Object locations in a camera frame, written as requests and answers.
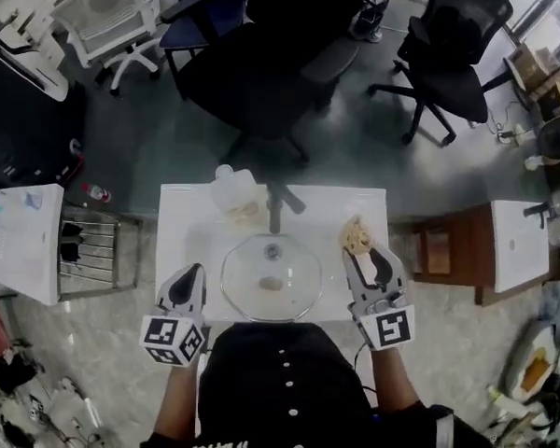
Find grey bag orange contents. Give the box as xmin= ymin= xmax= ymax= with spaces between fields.
xmin=504 ymin=323 xmax=560 ymax=401

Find black high-back office chair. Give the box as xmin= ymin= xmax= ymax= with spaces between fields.
xmin=175 ymin=0 xmax=361 ymax=166

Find cardboard box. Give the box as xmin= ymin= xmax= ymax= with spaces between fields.
xmin=502 ymin=39 xmax=560 ymax=112

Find white sink table black frame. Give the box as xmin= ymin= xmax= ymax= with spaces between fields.
xmin=154 ymin=183 xmax=390 ymax=327

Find red white bottle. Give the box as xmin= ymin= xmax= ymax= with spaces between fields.
xmin=79 ymin=182 xmax=114 ymax=204

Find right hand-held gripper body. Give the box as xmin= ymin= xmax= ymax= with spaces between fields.
xmin=347 ymin=281 xmax=417 ymax=353

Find clear pump soap bottle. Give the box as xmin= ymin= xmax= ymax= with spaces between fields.
xmin=208 ymin=162 xmax=269 ymax=227

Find white side table left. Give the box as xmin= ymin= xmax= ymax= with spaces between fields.
xmin=0 ymin=182 xmax=145 ymax=308

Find tangle of black cables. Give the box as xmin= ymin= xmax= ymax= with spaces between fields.
xmin=0 ymin=375 xmax=105 ymax=448

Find blue office chair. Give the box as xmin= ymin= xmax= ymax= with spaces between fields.
xmin=157 ymin=0 xmax=254 ymax=103

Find black cabinet white trim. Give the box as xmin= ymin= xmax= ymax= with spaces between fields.
xmin=0 ymin=39 xmax=89 ymax=189

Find white office chair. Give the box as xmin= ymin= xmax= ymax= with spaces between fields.
xmin=49 ymin=0 xmax=163 ymax=98

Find black cloth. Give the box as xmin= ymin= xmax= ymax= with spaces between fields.
xmin=59 ymin=220 xmax=86 ymax=264

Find black faucet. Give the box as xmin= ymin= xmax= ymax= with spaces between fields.
xmin=265 ymin=178 xmax=308 ymax=235
xmin=522 ymin=200 xmax=555 ymax=231

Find wooden vanity white sink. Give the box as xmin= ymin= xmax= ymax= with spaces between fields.
xmin=407 ymin=198 xmax=553 ymax=308

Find glass basin sink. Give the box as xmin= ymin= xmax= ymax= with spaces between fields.
xmin=219 ymin=232 xmax=324 ymax=325

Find beige sponge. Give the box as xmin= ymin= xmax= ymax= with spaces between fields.
xmin=337 ymin=215 xmax=375 ymax=257

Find black mesh office chair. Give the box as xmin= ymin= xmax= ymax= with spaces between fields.
xmin=365 ymin=0 xmax=515 ymax=148

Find person's black buttoned shirt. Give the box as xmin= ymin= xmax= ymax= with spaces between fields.
xmin=139 ymin=322 xmax=496 ymax=448

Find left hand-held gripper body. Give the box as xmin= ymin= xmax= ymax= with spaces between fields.
xmin=139 ymin=304 xmax=212 ymax=369

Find person's left forearm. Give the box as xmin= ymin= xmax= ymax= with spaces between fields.
xmin=154 ymin=362 xmax=202 ymax=441

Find person's right forearm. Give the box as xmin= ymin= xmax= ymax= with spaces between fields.
xmin=371 ymin=346 xmax=426 ymax=413

